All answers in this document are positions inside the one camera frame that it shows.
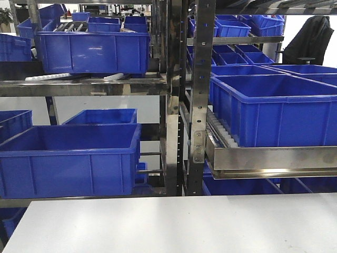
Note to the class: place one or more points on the steel shelving rack left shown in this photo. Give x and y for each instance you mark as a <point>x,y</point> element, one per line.
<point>167,87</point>

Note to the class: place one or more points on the blue bin behind right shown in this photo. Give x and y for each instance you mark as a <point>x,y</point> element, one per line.
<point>238,70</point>

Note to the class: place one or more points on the white roller track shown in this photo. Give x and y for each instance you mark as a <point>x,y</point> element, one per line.
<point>221,133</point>

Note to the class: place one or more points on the steel shelving rack right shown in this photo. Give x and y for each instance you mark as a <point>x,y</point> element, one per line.
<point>237,163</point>

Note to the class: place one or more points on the steel shelving rack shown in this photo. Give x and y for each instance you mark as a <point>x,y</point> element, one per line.
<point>237,163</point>
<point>167,87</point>

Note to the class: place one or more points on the blue bin behind lower left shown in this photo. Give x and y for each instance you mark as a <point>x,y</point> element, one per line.
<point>103,116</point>

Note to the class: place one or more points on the blue bin upper far left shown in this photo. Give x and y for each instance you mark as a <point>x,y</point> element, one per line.
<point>15,49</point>

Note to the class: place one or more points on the large blue bin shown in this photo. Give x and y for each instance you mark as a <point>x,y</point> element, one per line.
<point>70,161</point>
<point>94,53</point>

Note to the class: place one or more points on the blue bin below right shelf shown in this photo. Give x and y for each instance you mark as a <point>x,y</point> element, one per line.
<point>232,187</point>

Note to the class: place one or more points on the large blue bin lower left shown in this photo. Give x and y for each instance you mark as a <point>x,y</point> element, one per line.
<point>70,161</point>

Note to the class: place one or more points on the large blue bin upper left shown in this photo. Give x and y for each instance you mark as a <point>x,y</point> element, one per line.
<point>94,53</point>

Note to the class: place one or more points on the blue bin far right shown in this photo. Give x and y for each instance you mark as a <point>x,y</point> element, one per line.
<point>313,72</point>

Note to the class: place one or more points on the blue bin far left edge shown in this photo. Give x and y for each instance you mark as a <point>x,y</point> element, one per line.
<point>15,122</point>

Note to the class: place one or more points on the small blue bin top right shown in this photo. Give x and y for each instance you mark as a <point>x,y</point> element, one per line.
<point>228,28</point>

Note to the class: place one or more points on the black office chair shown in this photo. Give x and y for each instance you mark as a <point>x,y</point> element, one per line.
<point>309,36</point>

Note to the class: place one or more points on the large blue bin right shelf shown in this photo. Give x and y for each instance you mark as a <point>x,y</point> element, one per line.
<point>275,110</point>

